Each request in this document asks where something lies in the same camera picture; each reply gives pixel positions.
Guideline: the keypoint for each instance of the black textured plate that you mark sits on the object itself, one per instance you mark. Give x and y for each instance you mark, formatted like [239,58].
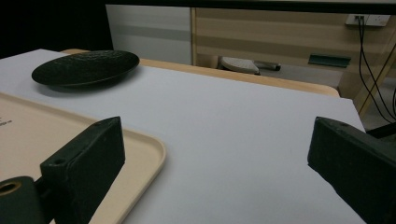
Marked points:
[85,67]

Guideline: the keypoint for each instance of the beige plastic tray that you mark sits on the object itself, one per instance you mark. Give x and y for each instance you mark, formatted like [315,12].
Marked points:
[28,137]

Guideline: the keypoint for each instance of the white cabinet panel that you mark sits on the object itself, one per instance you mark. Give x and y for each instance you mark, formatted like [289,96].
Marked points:
[151,32]

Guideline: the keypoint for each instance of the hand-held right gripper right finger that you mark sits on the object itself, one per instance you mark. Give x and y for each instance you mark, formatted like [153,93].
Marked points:
[355,161]

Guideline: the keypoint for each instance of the white table mat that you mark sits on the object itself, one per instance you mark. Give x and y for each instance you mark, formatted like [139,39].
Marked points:
[218,130]

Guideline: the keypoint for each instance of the white wall socket strip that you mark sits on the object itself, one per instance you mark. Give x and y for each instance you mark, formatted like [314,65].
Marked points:
[367,20]

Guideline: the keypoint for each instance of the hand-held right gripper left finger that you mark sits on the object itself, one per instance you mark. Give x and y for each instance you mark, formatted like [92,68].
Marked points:
[90,161]

